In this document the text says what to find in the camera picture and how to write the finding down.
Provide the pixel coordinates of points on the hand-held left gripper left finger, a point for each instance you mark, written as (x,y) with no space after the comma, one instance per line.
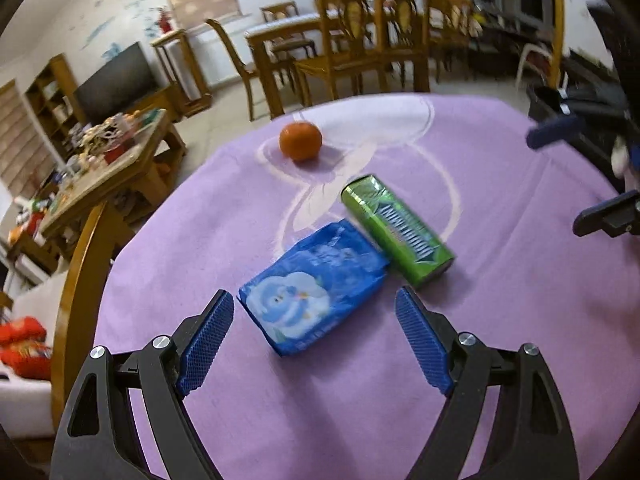
(207,345)

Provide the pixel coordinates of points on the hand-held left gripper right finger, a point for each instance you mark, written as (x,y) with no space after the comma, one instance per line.
(422,345)

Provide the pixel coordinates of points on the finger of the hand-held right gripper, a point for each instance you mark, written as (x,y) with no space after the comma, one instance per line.
(600,217)
(552,132)

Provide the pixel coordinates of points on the green rectangular box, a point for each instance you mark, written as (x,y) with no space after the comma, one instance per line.
(397,230)

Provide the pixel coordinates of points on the blue tissue packet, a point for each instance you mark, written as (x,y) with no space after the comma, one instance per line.
(312,290)

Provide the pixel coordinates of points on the person's right hand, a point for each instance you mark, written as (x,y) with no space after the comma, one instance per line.
(621,156)

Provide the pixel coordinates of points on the white plastic chair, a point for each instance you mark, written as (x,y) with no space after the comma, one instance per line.
(532,57)

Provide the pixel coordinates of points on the purple tablecloth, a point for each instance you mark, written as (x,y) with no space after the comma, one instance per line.
(500,285)

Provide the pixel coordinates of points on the black cabinet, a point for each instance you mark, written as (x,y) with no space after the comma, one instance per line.
(500,10)

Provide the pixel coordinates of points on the wooden dining chair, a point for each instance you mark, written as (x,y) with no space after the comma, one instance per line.
(282,22)
(455,35)
(345,60)
(407,55)

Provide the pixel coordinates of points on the curved wooden chair back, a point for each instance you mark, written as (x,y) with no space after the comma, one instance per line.
(80,280)

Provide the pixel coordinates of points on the red snack bag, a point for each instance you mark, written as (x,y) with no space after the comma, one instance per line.
(20,345)

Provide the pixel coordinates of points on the white sofa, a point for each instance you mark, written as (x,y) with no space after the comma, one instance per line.
(25,405)

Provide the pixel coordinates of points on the wooden coffee table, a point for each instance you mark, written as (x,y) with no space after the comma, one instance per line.
(125,170)

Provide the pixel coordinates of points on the orange fruit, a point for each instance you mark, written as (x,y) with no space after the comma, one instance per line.
(300,141)

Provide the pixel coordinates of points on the clutter of small items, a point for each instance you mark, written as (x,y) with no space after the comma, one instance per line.
(100,145)

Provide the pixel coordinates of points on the wooden television stand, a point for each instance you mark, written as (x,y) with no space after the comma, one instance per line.
(167,105)

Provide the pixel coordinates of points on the tall wooden side stand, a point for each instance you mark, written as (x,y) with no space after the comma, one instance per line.
(182,70)

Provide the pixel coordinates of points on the flat screen television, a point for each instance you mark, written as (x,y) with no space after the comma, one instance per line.
(117,80)

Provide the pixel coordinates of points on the wooden dining table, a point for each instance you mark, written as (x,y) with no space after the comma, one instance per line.
(280,35)

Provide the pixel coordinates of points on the wooden bookshelf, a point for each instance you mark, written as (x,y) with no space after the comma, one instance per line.
(50,100)

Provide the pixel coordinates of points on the red flower vase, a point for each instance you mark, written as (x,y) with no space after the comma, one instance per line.
(165,20)

